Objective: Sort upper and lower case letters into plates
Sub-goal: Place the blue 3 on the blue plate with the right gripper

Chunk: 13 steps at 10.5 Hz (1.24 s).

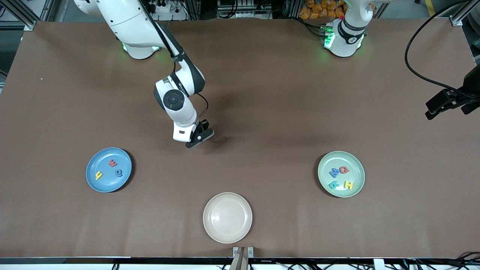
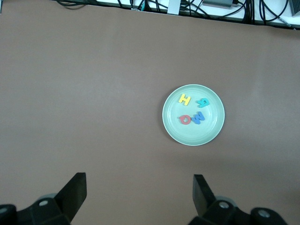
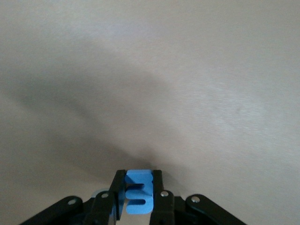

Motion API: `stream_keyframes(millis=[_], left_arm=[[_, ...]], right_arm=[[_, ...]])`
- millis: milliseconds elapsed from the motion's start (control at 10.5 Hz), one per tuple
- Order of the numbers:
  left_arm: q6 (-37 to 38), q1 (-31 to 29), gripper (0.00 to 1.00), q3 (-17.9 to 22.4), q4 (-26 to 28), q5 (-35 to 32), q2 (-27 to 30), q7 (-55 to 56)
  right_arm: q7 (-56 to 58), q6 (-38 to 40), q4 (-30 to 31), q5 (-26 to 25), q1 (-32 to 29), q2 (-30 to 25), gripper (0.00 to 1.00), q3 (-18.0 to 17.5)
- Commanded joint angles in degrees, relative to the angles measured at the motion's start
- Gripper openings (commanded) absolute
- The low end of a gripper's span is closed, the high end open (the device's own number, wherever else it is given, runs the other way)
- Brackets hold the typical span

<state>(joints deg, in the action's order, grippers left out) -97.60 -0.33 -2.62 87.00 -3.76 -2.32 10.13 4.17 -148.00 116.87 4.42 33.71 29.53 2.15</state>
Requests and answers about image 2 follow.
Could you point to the blue foam capital W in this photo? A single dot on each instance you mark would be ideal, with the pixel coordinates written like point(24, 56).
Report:
point(198, 118)

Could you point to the red foam capital Q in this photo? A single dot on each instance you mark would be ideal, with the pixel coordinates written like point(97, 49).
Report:
point(182, 120)

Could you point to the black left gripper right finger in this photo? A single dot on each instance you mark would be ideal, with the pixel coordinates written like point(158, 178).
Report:
point(206, 206)

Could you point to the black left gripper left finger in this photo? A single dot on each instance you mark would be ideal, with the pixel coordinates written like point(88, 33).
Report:
point(70, 201)

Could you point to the green plate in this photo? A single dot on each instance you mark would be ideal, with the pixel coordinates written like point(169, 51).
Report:
point(194, 134)

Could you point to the teal foam capital R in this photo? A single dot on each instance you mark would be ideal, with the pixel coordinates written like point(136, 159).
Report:
point(203, 103)

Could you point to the grey flat device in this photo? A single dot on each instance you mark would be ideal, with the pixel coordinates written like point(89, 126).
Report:
point(218, 2)

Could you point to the light grey table post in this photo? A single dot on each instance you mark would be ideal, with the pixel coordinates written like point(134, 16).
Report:
point(174, 7)

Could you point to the brown table mat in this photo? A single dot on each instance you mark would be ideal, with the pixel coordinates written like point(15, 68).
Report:
point(70, 93)

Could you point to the grey ribbed device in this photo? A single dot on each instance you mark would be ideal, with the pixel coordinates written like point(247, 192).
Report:
point(295, 7)

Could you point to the yellow foam capital H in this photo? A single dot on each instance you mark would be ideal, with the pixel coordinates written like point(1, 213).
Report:
point(184, 99)

